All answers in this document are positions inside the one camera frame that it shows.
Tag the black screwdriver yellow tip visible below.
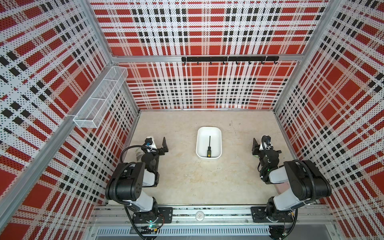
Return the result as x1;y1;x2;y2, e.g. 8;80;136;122
207;136;212;158

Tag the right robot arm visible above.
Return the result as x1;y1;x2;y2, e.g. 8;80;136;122
252;136;332;222

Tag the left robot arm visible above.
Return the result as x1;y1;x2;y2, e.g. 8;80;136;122
105;137;169;223

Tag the white plastic bin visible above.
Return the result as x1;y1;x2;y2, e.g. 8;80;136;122
196;127;223;160

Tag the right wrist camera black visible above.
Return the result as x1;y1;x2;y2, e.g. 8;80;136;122
261;135;273;150

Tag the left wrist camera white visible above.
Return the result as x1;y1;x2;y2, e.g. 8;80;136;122
144;136;157;149

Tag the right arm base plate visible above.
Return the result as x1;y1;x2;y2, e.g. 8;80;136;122
251;206;294;223

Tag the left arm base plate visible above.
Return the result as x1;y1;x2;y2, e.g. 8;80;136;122
133;207;173;224

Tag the white wire mesh basket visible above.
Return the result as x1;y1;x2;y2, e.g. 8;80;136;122
74;66;128;129

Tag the aluminium front rail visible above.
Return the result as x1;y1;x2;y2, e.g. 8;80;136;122
90;205;336;226

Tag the black hook rail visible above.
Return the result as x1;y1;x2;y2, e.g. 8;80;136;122
181;56;280;63

